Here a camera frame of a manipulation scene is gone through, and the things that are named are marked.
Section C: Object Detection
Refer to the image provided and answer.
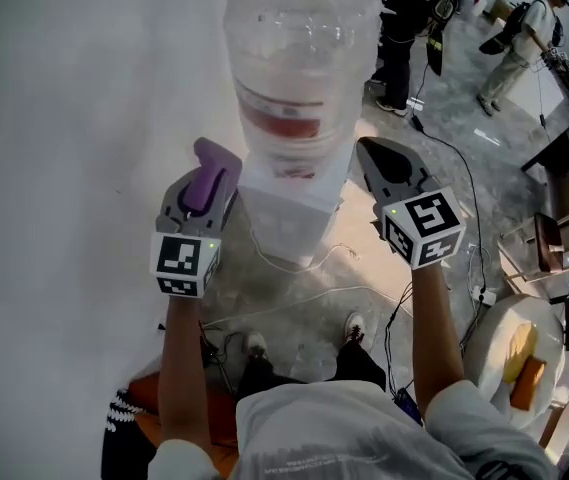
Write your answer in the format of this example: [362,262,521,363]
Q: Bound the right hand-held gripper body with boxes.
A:
[381,184,468,272]

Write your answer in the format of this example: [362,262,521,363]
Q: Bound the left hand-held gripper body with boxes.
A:
[148,216,225,300]

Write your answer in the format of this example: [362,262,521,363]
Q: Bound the purple and grey cloth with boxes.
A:
[192,136,243,218]

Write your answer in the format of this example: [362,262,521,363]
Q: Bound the white water dispenser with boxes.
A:
[235,142,356,270]

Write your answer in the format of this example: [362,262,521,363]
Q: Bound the person's left forearm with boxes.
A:
[155,292,216,450]

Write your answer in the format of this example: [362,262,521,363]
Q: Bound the person's right forearm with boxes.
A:
[407,262,469,415]

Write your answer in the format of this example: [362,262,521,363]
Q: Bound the clear water bottle red label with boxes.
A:
[220,0,384,180]

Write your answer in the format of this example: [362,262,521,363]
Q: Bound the white power strip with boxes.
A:
[467,286,499,308]

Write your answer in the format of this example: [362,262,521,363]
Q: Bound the person's left shoe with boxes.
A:
[242,330,269,360]

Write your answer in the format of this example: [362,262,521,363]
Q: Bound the person's shoe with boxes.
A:
[342,311,369,348]
[242,330,269,360]

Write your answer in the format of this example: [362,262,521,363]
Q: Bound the person's right shoe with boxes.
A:
[342,311,369,348]

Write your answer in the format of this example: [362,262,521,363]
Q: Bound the wooden chair brown seat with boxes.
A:
[497,210,569,300]

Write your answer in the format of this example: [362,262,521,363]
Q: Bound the black and yellow bag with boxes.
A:
[422,0,461,78]

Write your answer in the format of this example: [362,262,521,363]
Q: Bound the dark wooden desk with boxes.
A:
[520,126,569,230]

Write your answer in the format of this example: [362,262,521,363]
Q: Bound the yellow cushion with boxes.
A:
[501,320,540,385]

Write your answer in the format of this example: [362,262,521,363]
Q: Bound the person's black trousers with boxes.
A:
[235,339,389,400]

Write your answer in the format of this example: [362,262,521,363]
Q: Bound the orange stool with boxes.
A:
[127,370,244,478]

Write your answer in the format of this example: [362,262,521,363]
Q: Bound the blue-screen phone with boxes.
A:
[395,386,424,425]

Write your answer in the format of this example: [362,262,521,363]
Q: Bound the orange cushion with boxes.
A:
[508,355,549,413]

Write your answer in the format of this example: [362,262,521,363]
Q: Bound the navy white-patterned fabric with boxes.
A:
[100,386,159,480]

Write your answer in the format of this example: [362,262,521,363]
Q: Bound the person's white shirt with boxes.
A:
[147,379,561,480]

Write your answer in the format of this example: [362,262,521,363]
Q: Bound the long black cable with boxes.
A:
[410,116,487,295]

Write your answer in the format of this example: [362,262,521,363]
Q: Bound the tangled black cable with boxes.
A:
[197,319,246,395]

